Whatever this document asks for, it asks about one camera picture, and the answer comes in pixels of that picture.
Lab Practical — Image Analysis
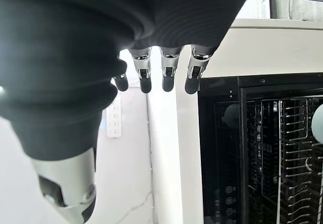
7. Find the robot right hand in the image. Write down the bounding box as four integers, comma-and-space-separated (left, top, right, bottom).
0, 0, 257, 224

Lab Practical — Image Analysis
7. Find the black built-in dishwasher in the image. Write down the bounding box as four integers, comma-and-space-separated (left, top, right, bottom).
197, 73, 323, 224

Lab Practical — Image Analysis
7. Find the white power strip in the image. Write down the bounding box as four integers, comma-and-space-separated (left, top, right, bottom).
105, 96, 122, 139

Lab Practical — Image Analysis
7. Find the white kitchen counter cabinet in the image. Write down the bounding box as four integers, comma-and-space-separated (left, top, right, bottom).
147, 18, 323, 224

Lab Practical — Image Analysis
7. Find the pale round bowl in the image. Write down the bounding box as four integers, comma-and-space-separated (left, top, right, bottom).
311, 109, 323, 144

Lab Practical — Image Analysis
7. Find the metal wire dish rack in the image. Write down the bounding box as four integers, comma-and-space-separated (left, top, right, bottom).
259, 97, 323, 224

